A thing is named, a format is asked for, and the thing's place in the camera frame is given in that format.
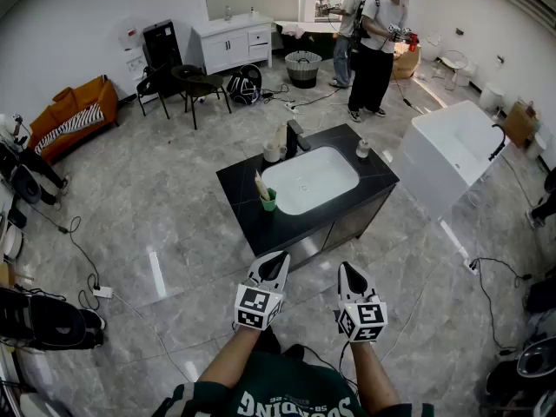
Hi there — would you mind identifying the person's left forearm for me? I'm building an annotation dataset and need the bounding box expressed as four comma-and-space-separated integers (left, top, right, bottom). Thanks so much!
197, 324, 273, 391

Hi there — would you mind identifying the black sink faucet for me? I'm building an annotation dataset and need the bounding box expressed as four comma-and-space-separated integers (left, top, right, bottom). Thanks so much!
285, 119, 313, 161

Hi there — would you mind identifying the dark green printed shirt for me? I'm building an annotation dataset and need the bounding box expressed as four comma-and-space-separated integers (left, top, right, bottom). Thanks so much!
151, 349, 435, 417

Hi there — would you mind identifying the woven laundry basket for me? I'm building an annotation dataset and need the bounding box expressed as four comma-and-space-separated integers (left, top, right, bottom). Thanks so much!
284, 50, 323, 89

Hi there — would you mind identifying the open cardboard box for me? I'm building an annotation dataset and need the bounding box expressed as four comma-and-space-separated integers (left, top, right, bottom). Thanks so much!
502, 100, 540, 148

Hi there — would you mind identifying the black wicker chair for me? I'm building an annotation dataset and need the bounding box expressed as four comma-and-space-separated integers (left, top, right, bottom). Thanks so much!
170, 63, 233, 130

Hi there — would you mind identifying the white sink basin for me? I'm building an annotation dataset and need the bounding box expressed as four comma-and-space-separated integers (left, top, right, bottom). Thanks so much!
261, 145, 361, 216

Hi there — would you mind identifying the orange sofa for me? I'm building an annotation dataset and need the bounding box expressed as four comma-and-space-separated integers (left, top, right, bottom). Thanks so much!
27, 75, 120, 165

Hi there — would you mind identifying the black bathtub white rim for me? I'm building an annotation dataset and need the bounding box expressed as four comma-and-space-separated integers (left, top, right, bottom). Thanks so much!
273, 20, 344, 63

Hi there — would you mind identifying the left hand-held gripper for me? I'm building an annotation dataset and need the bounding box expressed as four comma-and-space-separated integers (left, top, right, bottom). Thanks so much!
234, 251, 291, 332

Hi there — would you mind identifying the black white backpack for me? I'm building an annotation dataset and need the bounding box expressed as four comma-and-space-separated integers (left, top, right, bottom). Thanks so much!
226, 63, 264, 106

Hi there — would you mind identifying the person's right forearm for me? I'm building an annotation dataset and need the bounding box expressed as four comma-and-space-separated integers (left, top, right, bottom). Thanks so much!
348, 340, 403, 413

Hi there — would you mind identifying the white mug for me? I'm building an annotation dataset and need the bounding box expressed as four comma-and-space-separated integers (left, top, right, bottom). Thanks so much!
262, 142, 288, 163

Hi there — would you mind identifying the white appliance red label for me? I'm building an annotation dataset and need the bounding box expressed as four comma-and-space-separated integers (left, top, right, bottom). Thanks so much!
116, 15, 147, 83

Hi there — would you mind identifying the large cardboard box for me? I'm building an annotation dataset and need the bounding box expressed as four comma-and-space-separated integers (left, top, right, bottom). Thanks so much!
389, 43, 422, 81

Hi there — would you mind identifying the small white trash bin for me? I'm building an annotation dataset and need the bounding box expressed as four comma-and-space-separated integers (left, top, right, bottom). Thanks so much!
525, 131, 548, 162

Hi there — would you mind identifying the black curved bathtub faucet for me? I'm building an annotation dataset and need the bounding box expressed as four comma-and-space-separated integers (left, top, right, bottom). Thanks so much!
487, 123, 508, 162

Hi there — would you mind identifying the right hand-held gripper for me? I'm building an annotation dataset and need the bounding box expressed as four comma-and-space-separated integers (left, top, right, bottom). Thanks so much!
334, 261, 388, 343

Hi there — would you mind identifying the black sink cabinet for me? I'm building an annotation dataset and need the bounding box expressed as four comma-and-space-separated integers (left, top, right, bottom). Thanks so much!
215, 122, 400, 274

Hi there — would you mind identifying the white vanity cabinet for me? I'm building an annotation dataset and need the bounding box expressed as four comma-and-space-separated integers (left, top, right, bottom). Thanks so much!
190, 12, 275, 76

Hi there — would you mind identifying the black folding chair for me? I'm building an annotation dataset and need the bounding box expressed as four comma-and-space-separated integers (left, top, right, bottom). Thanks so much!
136, 63, 173, 120

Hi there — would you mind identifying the black water dispenser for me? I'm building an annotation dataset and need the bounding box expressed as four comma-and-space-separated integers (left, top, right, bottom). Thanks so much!
142, 18, 184, 76

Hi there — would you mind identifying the striped cushion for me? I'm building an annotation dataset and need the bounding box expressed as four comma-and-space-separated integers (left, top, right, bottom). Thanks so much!
34, 103, 107, 156

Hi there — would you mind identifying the green cup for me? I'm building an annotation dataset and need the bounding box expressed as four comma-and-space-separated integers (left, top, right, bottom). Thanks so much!
259, 187, 278, 213

